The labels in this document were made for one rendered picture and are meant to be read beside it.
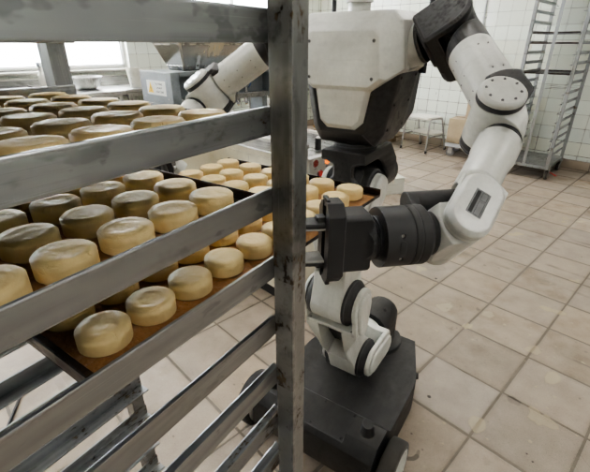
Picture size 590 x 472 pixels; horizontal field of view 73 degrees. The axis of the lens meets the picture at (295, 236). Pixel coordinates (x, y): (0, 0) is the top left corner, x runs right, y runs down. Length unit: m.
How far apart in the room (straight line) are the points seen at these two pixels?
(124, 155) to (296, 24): 0.21
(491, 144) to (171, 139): 0.52
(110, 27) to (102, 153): 0.08
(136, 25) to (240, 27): 0.11
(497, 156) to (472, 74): 0.21
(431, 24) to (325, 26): 0.23
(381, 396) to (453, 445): 0.32
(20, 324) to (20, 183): 0.09
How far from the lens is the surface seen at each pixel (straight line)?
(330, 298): 1.19
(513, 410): 1.93
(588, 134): 5.63
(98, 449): 1.08
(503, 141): 0.73
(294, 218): 0.46
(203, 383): 0.48
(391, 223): 0.56
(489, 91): 0.77
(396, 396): 1.59
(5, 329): 0.32
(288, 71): 0.43
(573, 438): 1.94
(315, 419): 1.46
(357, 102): 1.00
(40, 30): 0.30
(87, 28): 0.31
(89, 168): 0.31
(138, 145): 0.33
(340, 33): 1.01
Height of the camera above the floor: 1.30
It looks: 25 degrees down
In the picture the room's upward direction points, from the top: straight up
